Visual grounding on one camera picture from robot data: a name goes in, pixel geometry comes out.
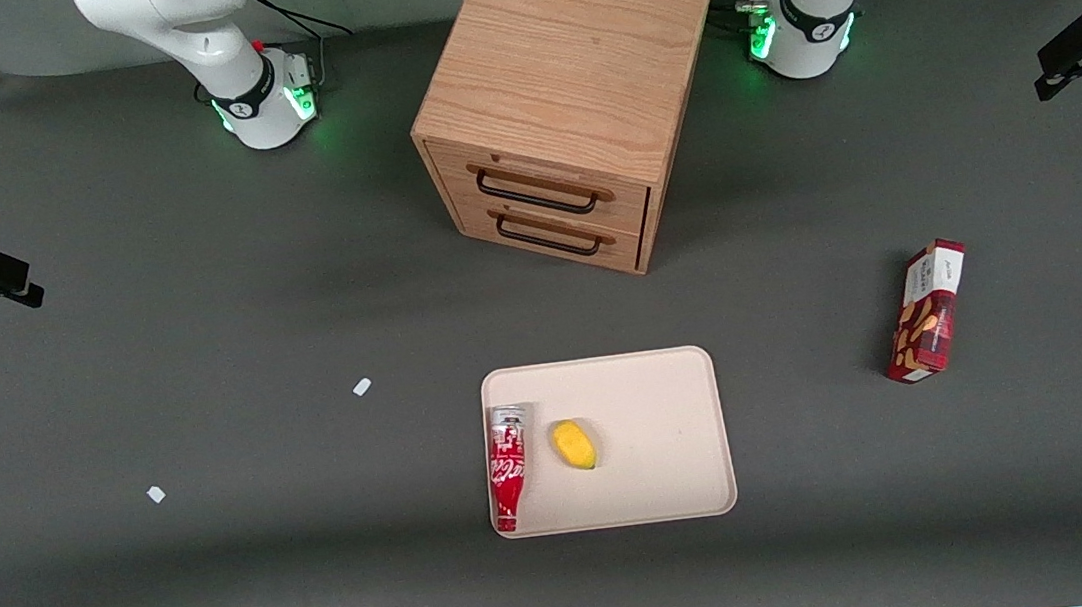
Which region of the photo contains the yellow lemon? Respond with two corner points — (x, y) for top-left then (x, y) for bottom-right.
(549, 417), (601, 475)

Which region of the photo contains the short black drawer handle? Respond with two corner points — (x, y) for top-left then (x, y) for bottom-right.
(493, 200), (616, 268)

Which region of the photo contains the black right arm base cable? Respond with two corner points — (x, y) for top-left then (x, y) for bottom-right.
(250, 0), (360, 95)

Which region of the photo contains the red cookie box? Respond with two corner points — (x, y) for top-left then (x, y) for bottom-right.
(874, 236), (980, 388)

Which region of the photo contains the beige plastic tray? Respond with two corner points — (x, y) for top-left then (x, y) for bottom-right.
(475, 342), (741, 542)

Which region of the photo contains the wooden two-drawer cabinet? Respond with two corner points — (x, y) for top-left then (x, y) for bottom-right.
(398, 0), (746, 298)

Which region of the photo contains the red cola bottle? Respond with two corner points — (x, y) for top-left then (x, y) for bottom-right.
(482, 403), (539, 535)

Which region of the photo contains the long black drawer handle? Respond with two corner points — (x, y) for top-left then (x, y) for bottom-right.
(474, 155), (616, 226)

